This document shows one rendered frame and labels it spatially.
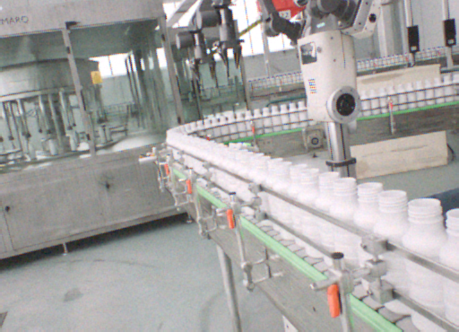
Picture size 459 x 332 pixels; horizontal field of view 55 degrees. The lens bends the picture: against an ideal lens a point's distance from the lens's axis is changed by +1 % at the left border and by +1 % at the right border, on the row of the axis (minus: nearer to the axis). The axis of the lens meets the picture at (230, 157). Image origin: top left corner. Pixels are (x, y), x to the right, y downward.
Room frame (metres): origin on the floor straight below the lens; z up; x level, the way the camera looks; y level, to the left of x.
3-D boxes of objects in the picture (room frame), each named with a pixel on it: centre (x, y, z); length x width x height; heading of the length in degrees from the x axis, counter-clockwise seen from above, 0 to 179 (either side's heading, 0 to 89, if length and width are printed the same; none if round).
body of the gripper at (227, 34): (1.59, -0.07, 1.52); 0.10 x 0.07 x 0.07; 106
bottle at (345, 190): (0.69, -0.17, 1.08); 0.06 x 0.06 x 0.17
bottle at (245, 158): (1.15, -0.04, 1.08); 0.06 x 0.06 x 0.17
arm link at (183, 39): (2.01, 0.09, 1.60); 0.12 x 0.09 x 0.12; 108
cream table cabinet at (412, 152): (5.39, -2.00, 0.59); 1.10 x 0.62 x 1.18; 88
